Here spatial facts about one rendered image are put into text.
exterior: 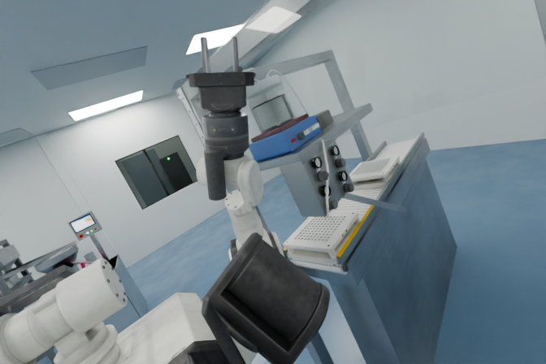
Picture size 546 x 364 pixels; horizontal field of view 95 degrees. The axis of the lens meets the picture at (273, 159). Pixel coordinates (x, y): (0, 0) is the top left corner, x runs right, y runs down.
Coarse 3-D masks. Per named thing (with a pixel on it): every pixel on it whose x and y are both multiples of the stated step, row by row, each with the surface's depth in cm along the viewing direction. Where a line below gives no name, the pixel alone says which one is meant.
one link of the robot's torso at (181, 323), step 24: (168, 312) 34; (192, 312) 33; (216, 312) 25; (120, 336) 34; (144, 336) 32; (168, 336) 30; (192, 336) 28; (216, 336) 25; (240, 336) 32; (96, 360) 28; (120, 360) 29; (144, 360) 28; (168, 360) 26; (192, 360) 25; (216, 360) 27; (240, 360) 26
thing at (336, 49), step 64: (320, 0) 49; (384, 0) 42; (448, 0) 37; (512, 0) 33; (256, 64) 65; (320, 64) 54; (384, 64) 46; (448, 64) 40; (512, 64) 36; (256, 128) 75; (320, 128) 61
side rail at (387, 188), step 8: (416, 144) 161; (408, 152) 152; (408, 160) 146; (400, 168) 136; (392, 176) 129; (392, 184) 126; (384, 192) 119; (376, 208) 111; (368, 216) 105; (368, 224) 104; (360, 232) 98; (352, 240) 94; (352, 248) 93; (344, 256) 89
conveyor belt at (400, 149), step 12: (396, 144) 187; (408, 144) 176; (384, 156) 174; (360, 192) 137; (372, 192) 131; (348, 204) 130; (360, 204) 124; (360, 216) 114; (300, 264) 104; (312, 264) 99; (324, 264) 94
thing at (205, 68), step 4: (204, 40) 44; (204, 44) 44; (204, 48) 45; (204, 52) 45; (208, 52) 47; (204, 56) 45; (208, 56) 47; (204, 60) 45; (208, 60) 46; (204, 64) 45; (208, 64) 46; (200, 68) 46; (204, 68) 45; (208, 68) 46; (200, 72) 46; (204, 72) 46; (208, 72) 47
